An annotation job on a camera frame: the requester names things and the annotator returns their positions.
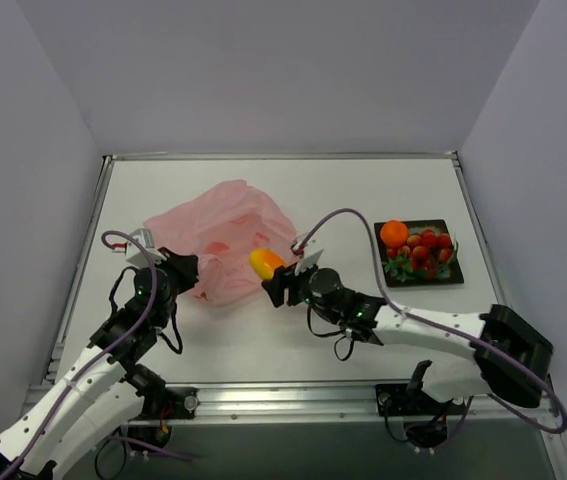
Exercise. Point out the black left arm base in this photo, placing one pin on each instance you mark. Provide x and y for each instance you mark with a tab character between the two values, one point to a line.
176	403

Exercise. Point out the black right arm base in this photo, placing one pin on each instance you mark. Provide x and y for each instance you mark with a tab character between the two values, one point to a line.
397	400

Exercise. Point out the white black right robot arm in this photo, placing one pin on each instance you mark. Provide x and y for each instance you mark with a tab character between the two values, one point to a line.
496	353

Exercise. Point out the yellow fake fruit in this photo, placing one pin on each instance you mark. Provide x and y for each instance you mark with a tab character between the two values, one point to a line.
265	262

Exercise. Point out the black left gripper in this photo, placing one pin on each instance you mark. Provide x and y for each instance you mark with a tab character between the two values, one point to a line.
181	267

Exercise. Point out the aluminium front rail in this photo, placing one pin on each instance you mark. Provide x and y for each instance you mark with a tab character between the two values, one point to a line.
229	404

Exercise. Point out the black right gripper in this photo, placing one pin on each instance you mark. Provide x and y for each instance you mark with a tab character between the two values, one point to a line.
283	284

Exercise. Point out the red fake berry cluster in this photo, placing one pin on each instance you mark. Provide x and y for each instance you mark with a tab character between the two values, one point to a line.
435	257

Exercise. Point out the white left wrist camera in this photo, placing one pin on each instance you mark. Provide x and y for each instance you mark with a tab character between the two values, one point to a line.
138	253

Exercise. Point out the pink plastic bag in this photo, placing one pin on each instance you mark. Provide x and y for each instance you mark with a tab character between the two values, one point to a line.
222	227

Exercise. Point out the small cherry sprig with leaves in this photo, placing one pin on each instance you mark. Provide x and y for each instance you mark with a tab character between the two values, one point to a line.
398	266

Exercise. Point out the orange fake fruit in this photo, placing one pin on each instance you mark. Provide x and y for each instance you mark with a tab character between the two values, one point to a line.
394	234

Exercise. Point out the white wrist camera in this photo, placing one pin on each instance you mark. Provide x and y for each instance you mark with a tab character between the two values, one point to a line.
138	253
307	254

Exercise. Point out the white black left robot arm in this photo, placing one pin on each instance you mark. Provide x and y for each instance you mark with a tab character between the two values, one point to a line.
107	385

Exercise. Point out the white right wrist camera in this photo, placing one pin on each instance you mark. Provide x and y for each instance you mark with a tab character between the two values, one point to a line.
307	254

